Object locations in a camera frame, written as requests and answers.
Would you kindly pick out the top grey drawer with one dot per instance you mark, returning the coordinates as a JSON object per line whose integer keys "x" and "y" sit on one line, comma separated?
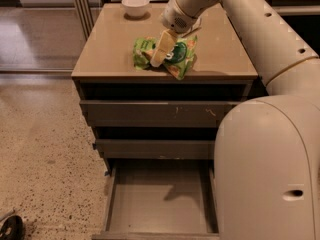
{"x": 179, "y": 114}

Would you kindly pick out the white ceramic bowl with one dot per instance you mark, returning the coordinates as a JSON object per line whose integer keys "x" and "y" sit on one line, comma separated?
{"x": 135, "y": 8}

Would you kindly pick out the clear plastic water bottle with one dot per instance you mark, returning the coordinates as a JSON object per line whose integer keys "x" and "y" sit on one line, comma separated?
{"x": 196, "y": 25}

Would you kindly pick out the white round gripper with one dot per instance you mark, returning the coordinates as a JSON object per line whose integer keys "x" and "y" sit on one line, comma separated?
{"x": 174, "y": 18}

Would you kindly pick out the green rice chip bag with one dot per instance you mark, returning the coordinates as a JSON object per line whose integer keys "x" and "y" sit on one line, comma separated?
{"x": 177, "y": 62}

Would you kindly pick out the black round floor object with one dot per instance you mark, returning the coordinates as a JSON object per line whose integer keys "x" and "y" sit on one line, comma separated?
{"x": 12, "y": 229}

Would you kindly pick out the middle grey drawer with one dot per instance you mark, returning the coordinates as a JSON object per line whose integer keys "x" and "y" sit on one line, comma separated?
{"x": 156, "y": 149}

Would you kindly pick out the metal window frame post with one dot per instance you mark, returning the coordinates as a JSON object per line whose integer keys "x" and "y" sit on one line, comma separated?
{"x": 84, "y": 13}

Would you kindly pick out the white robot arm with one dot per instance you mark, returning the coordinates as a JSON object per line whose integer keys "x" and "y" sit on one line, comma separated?
{"x": 267, "y": 150}

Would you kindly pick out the grey drawer cabinet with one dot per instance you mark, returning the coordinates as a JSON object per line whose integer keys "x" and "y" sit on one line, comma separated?
{"x": 105, "y": 70}

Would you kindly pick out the open bottom grey drawer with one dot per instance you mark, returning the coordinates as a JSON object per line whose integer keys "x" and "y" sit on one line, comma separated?
{"x": 160, "y": 200}

